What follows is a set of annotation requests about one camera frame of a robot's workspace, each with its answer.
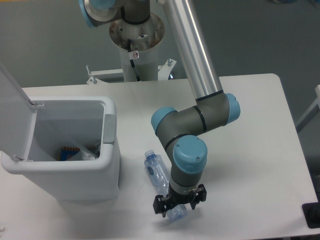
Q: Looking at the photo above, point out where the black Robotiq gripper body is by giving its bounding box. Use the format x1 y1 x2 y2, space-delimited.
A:
166 185 198 209

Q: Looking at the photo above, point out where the white frame at right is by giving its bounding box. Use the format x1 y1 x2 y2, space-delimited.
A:
295 84 320 133

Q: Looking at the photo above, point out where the white plastic bag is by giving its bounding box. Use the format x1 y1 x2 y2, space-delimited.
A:
67 142 101 161

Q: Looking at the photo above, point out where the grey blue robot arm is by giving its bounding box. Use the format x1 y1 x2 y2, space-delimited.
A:
79 0 241 216

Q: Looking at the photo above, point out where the white metal frame bracket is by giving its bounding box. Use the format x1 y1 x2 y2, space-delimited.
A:
86 65 124 85

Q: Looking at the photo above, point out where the white plastic trash can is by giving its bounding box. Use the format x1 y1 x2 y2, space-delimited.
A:
0 96 121 201

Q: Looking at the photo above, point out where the blue orange snack package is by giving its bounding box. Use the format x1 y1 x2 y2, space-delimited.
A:
57 146 80 161

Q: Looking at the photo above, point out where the clear plastic water bottle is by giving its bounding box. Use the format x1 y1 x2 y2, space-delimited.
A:
144 149 188 223

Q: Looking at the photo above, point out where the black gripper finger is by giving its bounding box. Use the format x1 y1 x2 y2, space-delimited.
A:
152 195 175 218
189 184 207 210

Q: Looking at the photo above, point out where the black cable on pedestal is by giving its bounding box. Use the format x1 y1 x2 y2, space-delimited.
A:
127 38 141 82

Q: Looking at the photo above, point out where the white bracket with bolt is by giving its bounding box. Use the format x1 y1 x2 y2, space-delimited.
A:
158 58 177 81

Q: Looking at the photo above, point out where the white trash can lid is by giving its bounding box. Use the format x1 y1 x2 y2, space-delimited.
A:
0 64 37 161

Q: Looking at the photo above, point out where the black object at edge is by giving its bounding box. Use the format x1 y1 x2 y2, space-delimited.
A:
302 202 320 229

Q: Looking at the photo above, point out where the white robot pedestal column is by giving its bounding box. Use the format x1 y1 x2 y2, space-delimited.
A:
109 13 165 82

